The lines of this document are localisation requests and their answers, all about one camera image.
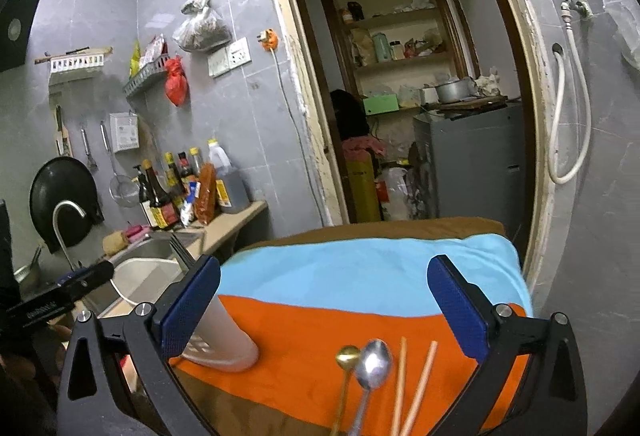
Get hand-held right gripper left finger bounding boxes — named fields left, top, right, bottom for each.
left=56, top=254, right=222, bottom=436

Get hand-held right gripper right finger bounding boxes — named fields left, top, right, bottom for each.
left=426, top=254, right=588, bottom=436

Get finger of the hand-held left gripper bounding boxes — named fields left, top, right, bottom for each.
left=56, top=260, right=115, bottom=296

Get steel fork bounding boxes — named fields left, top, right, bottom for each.
left=169, top=235, right=195, bottom=273

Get white plastic utensil holder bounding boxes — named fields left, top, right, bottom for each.
left=111, top=256, right=260, bottom=373

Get large steel spoon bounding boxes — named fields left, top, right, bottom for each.
left=346, top=339, right=394, bottom=436

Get gold spoon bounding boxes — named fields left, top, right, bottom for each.
left=329, top=345, right=362, bottom=436

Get tan loofah sponge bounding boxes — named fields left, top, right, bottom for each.
left=102, top=230, right=128, bottom=254

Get chrome faucet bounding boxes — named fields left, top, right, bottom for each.
left=51, top=200, right=88, bottom=269

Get steel sink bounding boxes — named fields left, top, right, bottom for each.
left=82, top=229, right=206, bottom=317

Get brown pump bottle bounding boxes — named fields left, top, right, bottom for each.
left=132, top=165, right=153, bottom=227

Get metal strainer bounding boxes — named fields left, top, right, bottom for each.
left=99, top=121, right=140, bottom=207

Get blue white packet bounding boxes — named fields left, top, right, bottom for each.
left=179, top=193, right=197, bottom=226

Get black wok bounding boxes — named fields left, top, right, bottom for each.
left=29, top=156, right=98, bottom=252

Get dark soy sauce bottle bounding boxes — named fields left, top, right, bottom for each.
left=141, top=159, right=179, bottom=230

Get red spice packet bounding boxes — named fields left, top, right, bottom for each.
left=194, top=163, right=219, bottom=224

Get striped blanket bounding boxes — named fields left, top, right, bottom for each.
left=120, top=216, right=533, bottom=436

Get large oil jug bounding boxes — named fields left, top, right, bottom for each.
left=207, top=139, right=250, bottom=214

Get yellow capped sauce bottle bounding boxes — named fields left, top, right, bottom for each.
left=164, top=152, right=186, bottom=212

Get red capped sauce bottle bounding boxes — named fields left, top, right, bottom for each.
left=177, top=151, right=197, bottom=197

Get clear plastic jug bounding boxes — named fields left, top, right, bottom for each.
left=377, top=163, right=416, bottom=222

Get wooden spatula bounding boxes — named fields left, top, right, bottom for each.
left=52, top=104, right=73, bottom=157

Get grey fridge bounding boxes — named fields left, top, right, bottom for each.
left=412, top=102, right=528, bottom=222

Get yellow container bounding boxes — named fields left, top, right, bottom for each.
left=347, top=156, right=383, bottom=223

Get pink cloth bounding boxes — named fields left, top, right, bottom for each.
left=341, top=136, right=388, bottom=162

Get red plastic bag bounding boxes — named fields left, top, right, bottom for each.
left=164, top=56, right=188, bottom=107

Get aluminium pot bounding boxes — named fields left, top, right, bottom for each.
left=434, top=77, right=476, bottom=104

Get green box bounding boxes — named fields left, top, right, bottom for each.
left=362, top=94, right=401, bottom=116

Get kitchen knife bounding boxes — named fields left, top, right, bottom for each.
left=35, top=45, right=113, bottom=64

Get black bag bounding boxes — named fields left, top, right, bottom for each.
left=330, top=89, right=371, bottom=142

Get red white packets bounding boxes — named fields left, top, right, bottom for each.
left=140, top=34, right=168, bottom=70

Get black range hood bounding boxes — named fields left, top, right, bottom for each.
left=0, top=0, right=48, bottom=72

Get clear bag of dried goods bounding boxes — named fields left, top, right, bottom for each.
left=172, top=0, right=233, bottom=53

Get mint green flask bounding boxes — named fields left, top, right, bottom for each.
left=371, top=32, right=392, bottom=63

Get wooden shelf cabinet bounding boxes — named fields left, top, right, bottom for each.
left=316, top=0, right=481, bottom=117

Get white mesh bag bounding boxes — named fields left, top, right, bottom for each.
left=594, top=0, right=640, bottom=67

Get white wall box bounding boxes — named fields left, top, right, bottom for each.
left=109, top=112, right=139, bottom=153

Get metal wall shelf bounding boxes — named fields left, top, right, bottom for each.
left=123, top=59, right=168, bottom=98

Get white wall basket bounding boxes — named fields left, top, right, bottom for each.
left=47, top=54, right=107, bottom=80

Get white power cable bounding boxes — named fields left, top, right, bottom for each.
left=270, top=49, right=321, bottom=227

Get white hose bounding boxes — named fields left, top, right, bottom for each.
left=547, top=6, right=592, bottom=184

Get door frame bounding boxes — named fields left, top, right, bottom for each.
left=255, top=0, right=556, bottom=307

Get white wall switch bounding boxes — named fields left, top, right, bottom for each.
left=207, top=49, right=231, bottom=78

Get white wall socket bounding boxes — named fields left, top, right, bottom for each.
left=227, top=37, right=251, bottom=67

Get metal wall tap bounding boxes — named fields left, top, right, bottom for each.
left=560, top=0, right=593, bottom=22

